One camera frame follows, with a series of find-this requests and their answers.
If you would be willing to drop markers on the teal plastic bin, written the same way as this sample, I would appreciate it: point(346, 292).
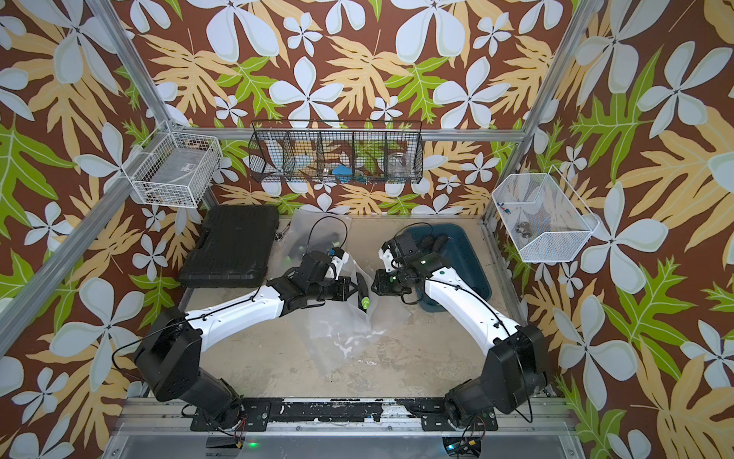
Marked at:
point(459, 254)

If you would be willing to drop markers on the white mesh basket right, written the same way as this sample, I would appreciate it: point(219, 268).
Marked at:
point(546, 219)

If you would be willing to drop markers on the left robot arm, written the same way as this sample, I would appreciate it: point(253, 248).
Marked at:
point(168, 358)

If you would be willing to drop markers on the purple eggplant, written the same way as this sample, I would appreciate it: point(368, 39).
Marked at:
point(363, 291)
point(319, 243)

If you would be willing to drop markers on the pile of eggplants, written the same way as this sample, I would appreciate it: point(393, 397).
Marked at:
point(433, 244)

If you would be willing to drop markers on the black tool case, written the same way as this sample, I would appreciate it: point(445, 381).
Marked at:
point(234, 249)

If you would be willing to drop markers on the white wire basket left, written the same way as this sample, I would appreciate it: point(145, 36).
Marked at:
point(173, 167)

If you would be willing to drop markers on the stack of clear bags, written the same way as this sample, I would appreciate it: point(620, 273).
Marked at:
point(338, 338)

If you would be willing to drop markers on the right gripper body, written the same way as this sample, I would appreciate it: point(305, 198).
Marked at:
point(392, 283)

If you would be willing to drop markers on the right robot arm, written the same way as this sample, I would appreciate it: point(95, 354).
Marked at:
point(516, 356)

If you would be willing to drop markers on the clear zip-top bag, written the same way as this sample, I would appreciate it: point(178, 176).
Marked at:
point(350, 310)
point(311, 231)

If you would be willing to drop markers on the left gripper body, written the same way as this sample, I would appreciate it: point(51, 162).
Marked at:
point(329, 289)

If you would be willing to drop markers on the black wire basket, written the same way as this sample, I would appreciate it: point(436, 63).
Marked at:
point(336, 151)

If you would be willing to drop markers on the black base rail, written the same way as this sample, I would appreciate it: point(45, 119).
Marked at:
point(263, 414)

